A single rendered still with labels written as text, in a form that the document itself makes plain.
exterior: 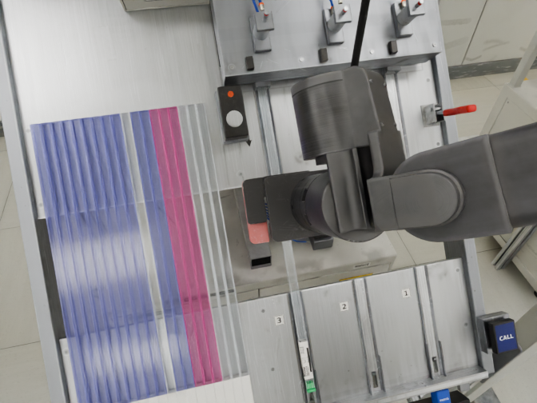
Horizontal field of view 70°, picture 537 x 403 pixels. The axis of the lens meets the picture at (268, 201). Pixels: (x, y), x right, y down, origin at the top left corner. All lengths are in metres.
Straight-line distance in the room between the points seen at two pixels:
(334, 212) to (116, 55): 0.47
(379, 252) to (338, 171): 0.72
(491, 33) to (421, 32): 2.40
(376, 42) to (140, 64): 0.36
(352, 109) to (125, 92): 0.43
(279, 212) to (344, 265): 0.59
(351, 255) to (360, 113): 0.71
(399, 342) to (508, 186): 0.51
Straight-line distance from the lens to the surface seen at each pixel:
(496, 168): 0.25
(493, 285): 1.87
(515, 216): 0.26
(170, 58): 0.65
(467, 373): 0.79
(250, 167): 0.62
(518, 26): 3.19
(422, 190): 0.24
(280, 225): 0.38
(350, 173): 0.29
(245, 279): 0.92
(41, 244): 0.66
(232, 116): 0.58
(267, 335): 0.65
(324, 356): 0.68
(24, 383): 1.70
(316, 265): 0.95
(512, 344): 0.78
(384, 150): 0.28
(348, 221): 0.29
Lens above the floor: 1.41
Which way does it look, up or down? 48 degrees down
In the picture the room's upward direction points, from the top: straight up
